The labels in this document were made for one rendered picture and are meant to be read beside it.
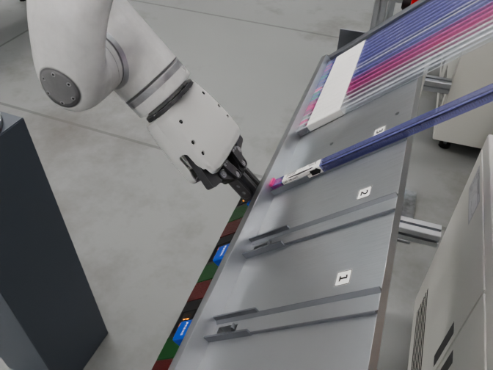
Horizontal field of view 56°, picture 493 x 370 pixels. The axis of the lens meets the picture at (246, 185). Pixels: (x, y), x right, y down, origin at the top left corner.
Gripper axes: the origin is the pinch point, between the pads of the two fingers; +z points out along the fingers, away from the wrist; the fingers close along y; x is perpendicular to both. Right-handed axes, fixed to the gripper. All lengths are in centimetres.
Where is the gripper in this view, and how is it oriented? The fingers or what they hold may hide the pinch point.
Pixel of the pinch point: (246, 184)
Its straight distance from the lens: 63.8
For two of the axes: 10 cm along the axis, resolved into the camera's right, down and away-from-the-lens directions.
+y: -3.3, 6.5, -6.9
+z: 6.3, 6.9, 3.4
